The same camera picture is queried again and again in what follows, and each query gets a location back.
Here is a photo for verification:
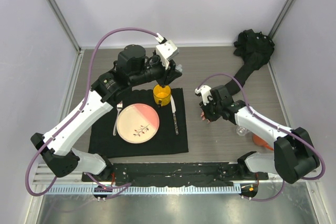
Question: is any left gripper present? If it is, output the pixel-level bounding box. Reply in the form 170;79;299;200
130;54;183;88

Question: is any clear nail polish bottle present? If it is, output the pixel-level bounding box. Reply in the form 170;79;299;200
175;65;183;72

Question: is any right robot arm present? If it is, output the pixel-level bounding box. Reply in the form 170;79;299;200
195;85;320;184

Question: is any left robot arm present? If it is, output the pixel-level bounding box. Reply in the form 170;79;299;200
31;40;182;182

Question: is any black sleeve forearm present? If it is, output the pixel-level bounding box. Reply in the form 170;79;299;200
225;29;275;95

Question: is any mannequin hand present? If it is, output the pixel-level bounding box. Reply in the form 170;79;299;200
201;112;210;123

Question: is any yellow enamel mug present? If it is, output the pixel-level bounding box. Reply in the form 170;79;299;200
153;84;171;107

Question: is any clear plastic cup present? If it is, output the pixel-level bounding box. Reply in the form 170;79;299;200
236;126;250;136

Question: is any orange ceramic mug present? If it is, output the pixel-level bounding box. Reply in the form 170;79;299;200
253;134;274;151

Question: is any pink and cream plate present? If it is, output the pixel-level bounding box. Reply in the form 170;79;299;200
117;103;160;144

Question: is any silver fork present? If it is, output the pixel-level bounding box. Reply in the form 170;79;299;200
113;101;123;136

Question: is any black cloth placemat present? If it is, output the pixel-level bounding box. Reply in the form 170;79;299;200
89;88;188;158

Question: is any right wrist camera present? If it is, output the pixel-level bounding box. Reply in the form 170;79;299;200
195;85;213;106

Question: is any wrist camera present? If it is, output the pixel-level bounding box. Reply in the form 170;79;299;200
155;40;179;70
195;85;213;106

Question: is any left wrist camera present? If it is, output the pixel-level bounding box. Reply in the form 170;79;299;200
155;40;179;70

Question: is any table knife patterned handle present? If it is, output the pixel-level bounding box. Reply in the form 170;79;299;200
171;96;179;135

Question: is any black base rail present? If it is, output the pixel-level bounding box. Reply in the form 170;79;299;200
81;161;270;186

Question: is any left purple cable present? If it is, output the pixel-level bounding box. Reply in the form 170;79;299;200
25;27;165;197

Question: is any white cable duct strip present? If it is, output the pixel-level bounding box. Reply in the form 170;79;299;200
46;184;241;195

